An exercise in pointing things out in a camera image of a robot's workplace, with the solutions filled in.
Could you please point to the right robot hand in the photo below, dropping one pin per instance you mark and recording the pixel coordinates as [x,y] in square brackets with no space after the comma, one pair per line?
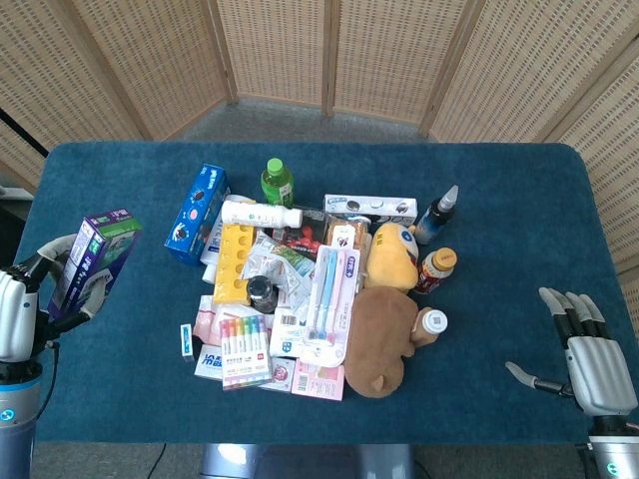
[596,374]

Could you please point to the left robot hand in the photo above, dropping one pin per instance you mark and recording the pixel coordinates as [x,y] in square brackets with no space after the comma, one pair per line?
[17,314]

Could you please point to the purple toothpaste box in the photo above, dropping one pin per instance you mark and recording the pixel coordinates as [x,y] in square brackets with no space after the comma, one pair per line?
[85,259]

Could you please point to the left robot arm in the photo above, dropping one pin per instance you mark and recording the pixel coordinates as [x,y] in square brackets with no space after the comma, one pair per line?
[17,414]

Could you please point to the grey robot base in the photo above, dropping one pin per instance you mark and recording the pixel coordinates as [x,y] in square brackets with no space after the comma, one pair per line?
[304,461]

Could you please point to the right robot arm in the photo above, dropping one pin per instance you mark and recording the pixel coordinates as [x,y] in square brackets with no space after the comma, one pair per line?
[611,449]

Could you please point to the small blue white eraser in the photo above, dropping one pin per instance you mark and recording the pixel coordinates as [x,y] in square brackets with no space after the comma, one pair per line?
[187,341]

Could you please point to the white toothpaste box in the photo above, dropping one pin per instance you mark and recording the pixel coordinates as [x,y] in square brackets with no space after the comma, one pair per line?
[207,361]

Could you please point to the blue Oreo box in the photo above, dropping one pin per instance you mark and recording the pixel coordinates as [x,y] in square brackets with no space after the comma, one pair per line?
[192,219]

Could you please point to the pink packet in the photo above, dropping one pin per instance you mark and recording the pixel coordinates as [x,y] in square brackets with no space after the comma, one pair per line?
[319,381]

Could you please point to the white Oreo box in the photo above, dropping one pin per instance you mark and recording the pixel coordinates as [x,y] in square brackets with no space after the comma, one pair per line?
[369,205]

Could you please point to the beige drink bottle white cap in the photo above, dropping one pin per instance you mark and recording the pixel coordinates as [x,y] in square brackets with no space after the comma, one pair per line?
[432,324]

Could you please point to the blue table cloth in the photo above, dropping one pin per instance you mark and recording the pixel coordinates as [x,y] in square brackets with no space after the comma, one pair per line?
[499,224]

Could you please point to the pink wet wipes pack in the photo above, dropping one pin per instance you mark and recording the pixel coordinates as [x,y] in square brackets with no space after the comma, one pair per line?
[207,319]

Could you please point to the coffee bottle with yellow cap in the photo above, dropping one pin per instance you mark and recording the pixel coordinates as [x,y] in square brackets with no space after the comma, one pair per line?
[434,272]

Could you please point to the white tube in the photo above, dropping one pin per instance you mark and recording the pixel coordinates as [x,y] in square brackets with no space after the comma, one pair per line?
[212,249]

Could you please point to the yellow perforated plastic tray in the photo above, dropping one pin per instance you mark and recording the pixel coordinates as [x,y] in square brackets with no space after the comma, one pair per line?
[232,264]

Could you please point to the brown plush toy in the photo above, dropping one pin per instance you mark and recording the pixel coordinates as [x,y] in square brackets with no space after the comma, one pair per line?
[377,339]

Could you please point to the blue spray bottle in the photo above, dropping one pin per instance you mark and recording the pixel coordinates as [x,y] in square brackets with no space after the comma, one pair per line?
[434,219]

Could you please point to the pastel highlighter pen set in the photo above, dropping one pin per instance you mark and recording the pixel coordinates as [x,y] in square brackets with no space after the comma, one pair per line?
[244,354]

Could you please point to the yellow plush toy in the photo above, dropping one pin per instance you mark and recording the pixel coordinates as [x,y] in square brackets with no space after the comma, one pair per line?
[389,259]

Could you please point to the glass jar with black lid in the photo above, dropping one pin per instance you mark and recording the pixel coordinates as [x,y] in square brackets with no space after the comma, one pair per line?
[261,294]

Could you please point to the white plastic bottle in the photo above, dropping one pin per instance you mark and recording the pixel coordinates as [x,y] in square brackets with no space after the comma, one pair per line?
[259,214]

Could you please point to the white tissue pack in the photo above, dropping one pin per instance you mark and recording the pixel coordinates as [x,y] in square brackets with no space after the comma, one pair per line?
[287,339]

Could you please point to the silver snack packets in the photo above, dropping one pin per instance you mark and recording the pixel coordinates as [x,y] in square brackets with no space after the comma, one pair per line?
[289,264]

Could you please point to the three-toothbrush blister pack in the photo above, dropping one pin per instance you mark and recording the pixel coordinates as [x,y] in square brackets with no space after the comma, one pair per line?
[327,299]

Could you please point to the green tea bottle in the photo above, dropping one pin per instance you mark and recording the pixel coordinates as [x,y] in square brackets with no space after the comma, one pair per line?
[277,184]

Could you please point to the packaged bread snack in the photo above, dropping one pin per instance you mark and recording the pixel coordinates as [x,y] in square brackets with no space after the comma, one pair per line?
[344,229]

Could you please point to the red black snack packet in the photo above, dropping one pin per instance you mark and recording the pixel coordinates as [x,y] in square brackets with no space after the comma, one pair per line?
[304,234]

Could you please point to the woven folding screen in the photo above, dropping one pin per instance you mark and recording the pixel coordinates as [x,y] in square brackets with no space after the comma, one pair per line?
[279,50]

